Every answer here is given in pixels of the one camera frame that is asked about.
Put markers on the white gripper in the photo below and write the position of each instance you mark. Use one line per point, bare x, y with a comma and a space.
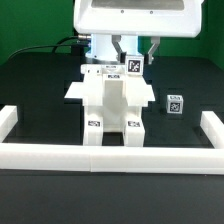
153, 18

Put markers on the white fence bar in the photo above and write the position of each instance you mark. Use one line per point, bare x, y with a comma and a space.
111, 159
213, 128
8, 119

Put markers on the white front fence bar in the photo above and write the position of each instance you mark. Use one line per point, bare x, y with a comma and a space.
111, 159

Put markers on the white right fence bar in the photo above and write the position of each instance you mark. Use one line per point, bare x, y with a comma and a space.
213, 128

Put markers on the white left fence bar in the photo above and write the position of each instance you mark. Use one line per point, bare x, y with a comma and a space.
8, 119

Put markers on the white chair seat part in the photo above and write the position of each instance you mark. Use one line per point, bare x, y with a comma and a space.
109, 105

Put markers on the white tag base sheet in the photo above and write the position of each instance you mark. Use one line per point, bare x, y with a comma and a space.
76, 91

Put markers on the white chair back frame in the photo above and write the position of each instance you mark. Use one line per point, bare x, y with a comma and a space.
95, 74

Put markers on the black vertical pole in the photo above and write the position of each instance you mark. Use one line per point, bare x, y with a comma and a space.
77, 49

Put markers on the white tagged cube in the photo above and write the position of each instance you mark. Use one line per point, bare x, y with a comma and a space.
174, 104
134, 65

